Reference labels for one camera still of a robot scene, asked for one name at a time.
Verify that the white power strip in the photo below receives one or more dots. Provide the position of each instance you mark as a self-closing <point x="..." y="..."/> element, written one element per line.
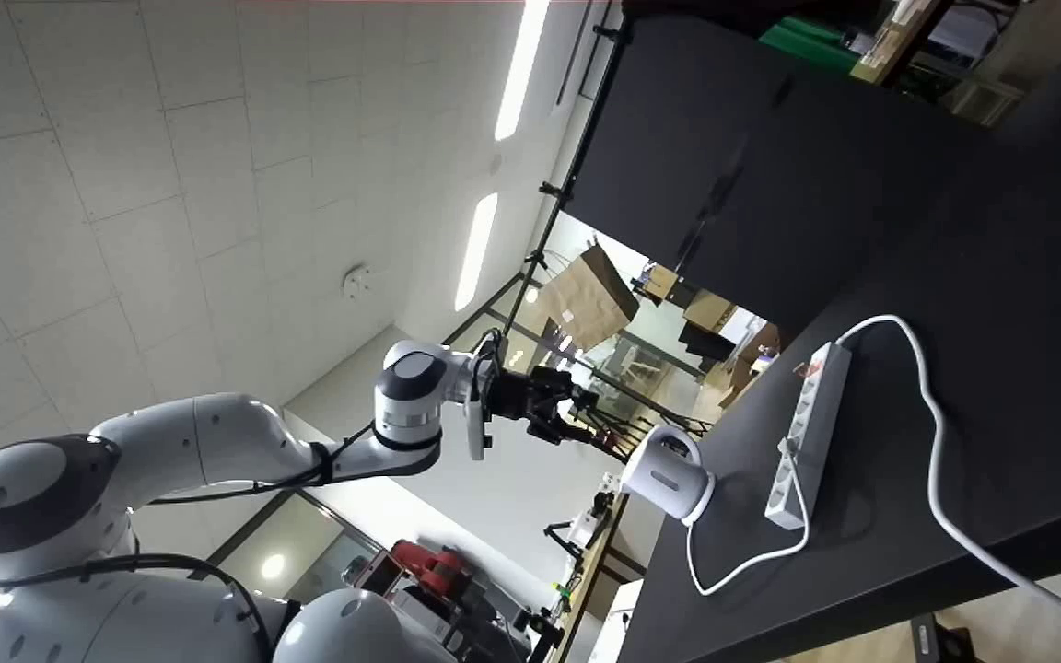
<point x="806" y="448"/>

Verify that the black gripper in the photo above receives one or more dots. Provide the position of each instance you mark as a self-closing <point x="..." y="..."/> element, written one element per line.
<point x="534" y="400"/>

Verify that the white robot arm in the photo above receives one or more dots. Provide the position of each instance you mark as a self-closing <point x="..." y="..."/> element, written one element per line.
<point x="74" y="588"/>

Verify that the black backdrop cloth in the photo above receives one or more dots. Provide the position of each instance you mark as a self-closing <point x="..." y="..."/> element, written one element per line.
<point x="751" y="171"/>

